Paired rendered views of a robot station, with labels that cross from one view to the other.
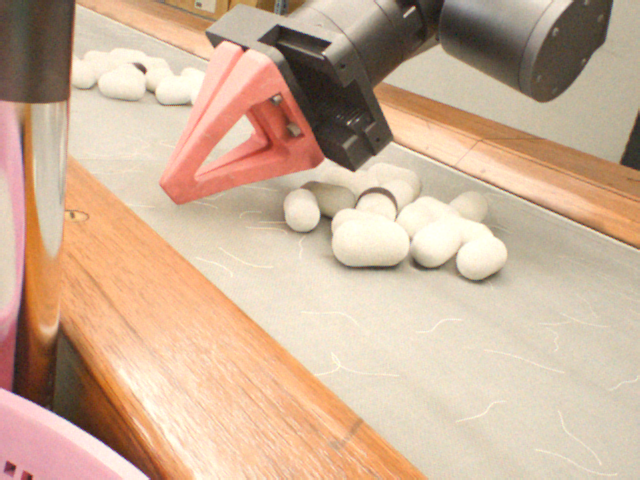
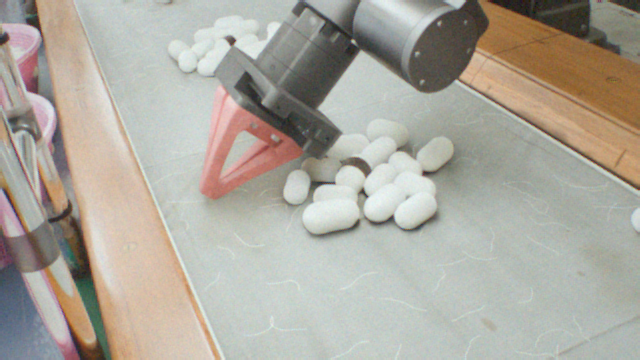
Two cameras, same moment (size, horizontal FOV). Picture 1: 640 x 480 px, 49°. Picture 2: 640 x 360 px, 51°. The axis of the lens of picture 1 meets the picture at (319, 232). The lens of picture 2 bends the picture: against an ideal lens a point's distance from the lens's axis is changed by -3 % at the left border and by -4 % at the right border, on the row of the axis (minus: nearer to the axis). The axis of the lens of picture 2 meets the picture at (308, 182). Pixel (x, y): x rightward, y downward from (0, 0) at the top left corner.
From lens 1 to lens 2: 23 cm
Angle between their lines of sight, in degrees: 23
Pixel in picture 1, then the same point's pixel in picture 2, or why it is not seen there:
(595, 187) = (565, 100)
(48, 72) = (41, 257)
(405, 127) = not seen: hidden behind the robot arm
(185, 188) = (215, 190)
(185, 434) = not seen: outside the picture
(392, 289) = (340, 250)
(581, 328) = (470, 264)
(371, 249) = (325, 224)
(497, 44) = (387, 62)
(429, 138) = not seen: hidden behind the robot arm
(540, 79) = (423, 83)
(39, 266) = (71, 326)
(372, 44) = (312, 69)
